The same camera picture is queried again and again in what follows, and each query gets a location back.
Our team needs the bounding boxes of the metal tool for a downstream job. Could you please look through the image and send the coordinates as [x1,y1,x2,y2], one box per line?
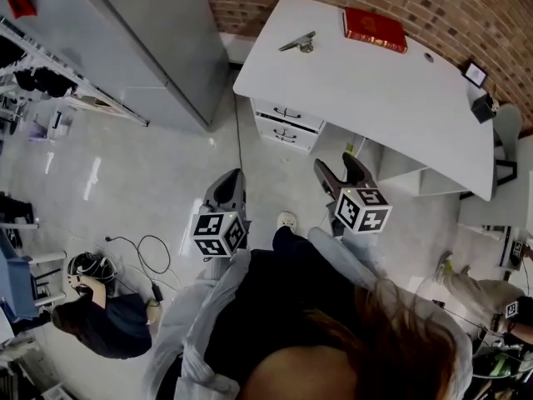
[277,30,316,54]

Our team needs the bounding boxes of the white desk drawer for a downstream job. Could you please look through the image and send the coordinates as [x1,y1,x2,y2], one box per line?
[256,117,320,153]
[253,97,326,131]

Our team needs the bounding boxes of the red sign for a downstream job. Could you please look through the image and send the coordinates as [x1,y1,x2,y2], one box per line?
[6,0,37,19]

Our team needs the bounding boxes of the blue plastic crate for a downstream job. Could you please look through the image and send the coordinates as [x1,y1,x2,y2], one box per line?
[0,231,41,320]

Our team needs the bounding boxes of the white table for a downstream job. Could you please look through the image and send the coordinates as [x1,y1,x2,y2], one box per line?
[457,168,533,241]

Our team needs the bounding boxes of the white desk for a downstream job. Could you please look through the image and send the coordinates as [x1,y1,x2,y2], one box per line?
[232,0,496,203]

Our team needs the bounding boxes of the black equipment case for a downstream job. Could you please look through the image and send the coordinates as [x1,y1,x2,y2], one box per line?
[0,193,34,224]

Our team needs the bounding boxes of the white shelf rack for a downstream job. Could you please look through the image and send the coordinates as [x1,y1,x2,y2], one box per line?
[0,18,150,128]

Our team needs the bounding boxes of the grey metal cabinet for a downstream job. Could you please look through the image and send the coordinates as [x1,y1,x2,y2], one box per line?
[0,0,230,135]

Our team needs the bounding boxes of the person's left forearm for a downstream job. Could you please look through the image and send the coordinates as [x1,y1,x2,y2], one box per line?
[166,250,251,328]

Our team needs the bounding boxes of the group of black shelf items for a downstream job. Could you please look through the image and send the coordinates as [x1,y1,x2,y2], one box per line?
[0,35,78,99]

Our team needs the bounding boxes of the black looped cable with plug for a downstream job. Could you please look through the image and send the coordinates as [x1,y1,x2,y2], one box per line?
[103,234,172,287]

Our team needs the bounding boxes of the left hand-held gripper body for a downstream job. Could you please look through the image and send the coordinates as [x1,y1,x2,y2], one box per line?
[190,211,252,263]

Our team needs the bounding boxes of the person's white shoe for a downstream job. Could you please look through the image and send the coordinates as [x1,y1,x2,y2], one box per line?
[276,211,297,233]

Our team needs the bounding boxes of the black pen holder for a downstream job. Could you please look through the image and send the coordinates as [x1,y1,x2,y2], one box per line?
[470,92,499,124]

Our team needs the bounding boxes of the thin grey cable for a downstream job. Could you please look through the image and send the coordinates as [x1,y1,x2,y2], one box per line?
[234,93,246,170]

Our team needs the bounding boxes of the red book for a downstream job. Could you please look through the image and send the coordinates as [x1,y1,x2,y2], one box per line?
[341,6,409,55]

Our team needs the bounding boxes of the grey chair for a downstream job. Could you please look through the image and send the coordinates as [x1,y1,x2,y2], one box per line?
[457,102,524,202]

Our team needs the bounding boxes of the person's dark trousers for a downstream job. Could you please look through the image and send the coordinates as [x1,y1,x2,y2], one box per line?
[203,226,367,362]

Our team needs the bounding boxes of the clear storage box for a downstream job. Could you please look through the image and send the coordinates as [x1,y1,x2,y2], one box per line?
[28,110,72,141]

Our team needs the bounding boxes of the person's grey jacket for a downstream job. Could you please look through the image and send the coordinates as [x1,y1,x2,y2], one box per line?
[143,226,474,400]

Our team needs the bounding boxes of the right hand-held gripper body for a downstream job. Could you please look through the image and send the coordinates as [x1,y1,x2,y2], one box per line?
[325,186,393,238]

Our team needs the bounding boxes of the person's right forearm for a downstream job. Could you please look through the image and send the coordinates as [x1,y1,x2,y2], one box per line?
[307,226,388,291]

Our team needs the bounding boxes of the black picture frame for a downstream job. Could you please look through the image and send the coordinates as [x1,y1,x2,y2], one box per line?
[461,59,489,89]

